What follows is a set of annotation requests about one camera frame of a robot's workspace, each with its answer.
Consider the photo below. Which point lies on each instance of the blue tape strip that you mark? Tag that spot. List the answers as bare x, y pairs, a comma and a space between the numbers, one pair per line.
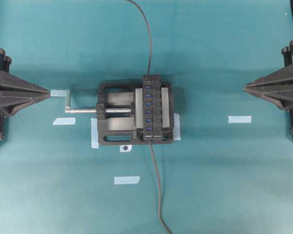
64, 121
126, 180
239, 119

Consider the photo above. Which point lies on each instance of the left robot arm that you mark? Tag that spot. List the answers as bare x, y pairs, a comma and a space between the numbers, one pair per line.
5, 62

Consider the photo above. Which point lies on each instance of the black multi-port USB hub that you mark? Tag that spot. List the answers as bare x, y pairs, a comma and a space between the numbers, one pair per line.
152, 107

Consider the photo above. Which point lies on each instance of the blue tape strip far left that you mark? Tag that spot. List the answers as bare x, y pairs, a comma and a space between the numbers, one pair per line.
64, 121

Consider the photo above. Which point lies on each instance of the blue tape under handle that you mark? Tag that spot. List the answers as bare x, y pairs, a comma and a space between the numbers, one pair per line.
58, 93

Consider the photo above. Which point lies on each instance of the blue tape vise left corner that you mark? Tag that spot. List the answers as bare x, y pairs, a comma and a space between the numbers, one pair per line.
94, 134

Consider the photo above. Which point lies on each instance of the blue tape vise right side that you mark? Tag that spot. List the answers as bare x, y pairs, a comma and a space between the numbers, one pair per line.
177, 129

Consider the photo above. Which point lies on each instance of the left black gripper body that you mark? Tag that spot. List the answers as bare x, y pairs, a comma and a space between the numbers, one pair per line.
17, 94

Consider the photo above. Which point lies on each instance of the blue tape strip right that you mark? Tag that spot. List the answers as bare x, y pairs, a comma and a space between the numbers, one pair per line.
239, 119

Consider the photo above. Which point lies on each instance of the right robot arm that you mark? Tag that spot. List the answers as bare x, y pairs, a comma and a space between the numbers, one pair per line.
287, 53

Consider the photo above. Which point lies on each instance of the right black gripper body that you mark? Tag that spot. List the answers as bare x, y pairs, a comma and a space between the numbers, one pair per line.
276, 88

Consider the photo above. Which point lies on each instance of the black bench vise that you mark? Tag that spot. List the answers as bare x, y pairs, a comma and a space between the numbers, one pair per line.
122, 129

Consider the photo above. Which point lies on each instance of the silver vise screw handle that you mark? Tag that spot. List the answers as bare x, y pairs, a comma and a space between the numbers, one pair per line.
69, 110

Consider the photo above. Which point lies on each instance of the blue tape strip lower centre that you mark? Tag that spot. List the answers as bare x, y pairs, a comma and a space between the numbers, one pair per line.
126, 180

